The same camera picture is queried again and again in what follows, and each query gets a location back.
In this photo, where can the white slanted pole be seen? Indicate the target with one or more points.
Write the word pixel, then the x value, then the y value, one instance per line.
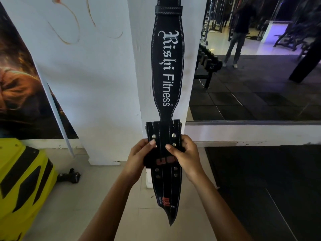
pixel 56 112

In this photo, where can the yellow and black machine cover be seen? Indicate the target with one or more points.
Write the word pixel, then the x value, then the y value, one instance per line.
pixel 22 188

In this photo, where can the person's left hand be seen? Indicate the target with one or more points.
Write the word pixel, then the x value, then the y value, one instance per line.
pixel 135 163

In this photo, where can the person's right thumb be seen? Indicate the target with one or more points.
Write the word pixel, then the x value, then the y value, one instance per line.
pixel 172 150

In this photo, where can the black dumbbell rack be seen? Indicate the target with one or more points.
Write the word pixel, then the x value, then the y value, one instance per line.
pixel 208 62

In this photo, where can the person's left forearm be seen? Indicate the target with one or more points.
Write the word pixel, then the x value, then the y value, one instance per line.
pixel 112 210

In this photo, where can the black machine foot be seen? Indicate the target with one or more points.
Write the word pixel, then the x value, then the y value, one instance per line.
pixel 69 176

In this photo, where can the black riveted belt red print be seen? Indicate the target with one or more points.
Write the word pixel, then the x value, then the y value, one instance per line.
pixel 164 138

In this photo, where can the person's left thumb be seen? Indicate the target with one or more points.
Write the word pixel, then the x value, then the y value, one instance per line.
pixel 150 146

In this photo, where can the person's right forearm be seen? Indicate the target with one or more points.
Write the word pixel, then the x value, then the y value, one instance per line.
pixel 218 213

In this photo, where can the black hanging belt white lettering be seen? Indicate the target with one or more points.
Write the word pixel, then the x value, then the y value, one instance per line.
pixel 166 72

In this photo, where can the large wall mirror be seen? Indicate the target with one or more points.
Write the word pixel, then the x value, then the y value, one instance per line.
pixel 250 92

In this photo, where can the dark wall poster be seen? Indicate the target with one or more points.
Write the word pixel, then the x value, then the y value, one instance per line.
pixel 22 97

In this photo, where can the black rubber floor mat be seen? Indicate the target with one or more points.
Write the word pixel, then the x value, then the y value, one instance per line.
pixel 263 193

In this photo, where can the person's right hand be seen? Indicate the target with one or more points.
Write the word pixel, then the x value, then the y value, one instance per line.
pixel 189 163

